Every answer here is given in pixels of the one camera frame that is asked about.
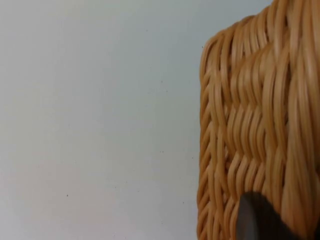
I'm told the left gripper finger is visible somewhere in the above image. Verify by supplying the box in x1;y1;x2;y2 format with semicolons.
236;191;294;240

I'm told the pale brown wicker basket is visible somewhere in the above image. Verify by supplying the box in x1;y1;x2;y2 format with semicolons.
195;0;320;240

